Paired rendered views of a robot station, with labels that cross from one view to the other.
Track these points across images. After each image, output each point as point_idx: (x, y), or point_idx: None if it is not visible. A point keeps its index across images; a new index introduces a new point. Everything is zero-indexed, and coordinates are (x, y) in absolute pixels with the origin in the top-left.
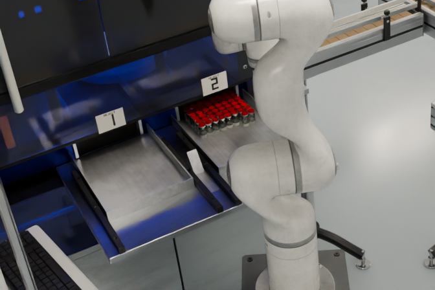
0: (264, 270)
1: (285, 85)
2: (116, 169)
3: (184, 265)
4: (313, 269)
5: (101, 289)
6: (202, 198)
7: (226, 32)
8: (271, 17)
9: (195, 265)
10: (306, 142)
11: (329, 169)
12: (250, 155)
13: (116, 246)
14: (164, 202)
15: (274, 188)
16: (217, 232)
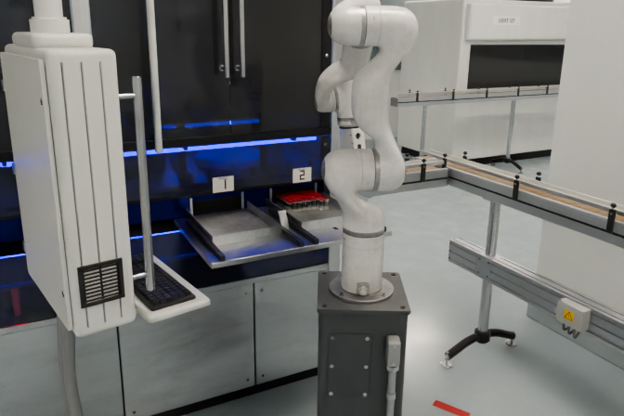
0: (336, 277)
1: (377, 83)
2: (221, 222)
3: (258, 327)
4: (379, 265)
5: (190, 332)
6: (287, 240)
7: (341, 28)
8: (375, 19)
9: (266, 330)
10: (387, 138)
11: (401, 168)
12: (342, 151)
13: (217, 256)
14: (257, 240)
15: (358, 178)
16: (287, 304)
